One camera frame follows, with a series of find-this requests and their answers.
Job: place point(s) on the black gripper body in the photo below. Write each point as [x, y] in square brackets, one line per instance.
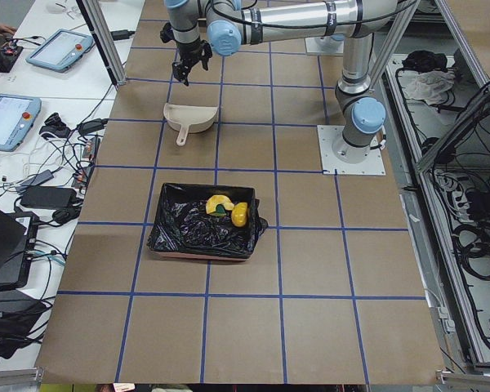
[189, 51]

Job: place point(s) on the black laptop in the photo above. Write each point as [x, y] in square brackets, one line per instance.
[18, 233]

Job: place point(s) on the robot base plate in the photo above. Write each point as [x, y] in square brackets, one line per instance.
[339, 158]

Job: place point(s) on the upper teach pendant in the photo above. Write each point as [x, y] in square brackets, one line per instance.
[61, 50]

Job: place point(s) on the white plastic dustpan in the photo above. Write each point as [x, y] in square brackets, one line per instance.
[187, 119]

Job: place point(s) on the black power brick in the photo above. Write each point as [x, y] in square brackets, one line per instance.
[46, 197]

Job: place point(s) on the aluminium frame post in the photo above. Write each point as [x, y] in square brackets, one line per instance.
[95, 20]

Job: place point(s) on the bin with black bag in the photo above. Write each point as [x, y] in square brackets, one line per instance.
[182, 228]

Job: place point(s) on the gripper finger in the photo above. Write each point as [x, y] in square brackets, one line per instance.
[205, 54]
[180, 72]

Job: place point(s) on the teach pendant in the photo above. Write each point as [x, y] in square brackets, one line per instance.
[17, 116]
[61, 50]

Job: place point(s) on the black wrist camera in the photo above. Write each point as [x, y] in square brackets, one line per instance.
[166, 34]

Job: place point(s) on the lower teach pendant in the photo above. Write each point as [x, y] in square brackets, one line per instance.
[17, 116]

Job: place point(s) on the white crumpled cloth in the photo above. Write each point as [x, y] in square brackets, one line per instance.
[430, 87]

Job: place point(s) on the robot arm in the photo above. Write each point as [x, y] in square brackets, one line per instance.
[203, 28]

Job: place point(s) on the pale melon rind slice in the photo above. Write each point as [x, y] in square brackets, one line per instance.
[218, 199]

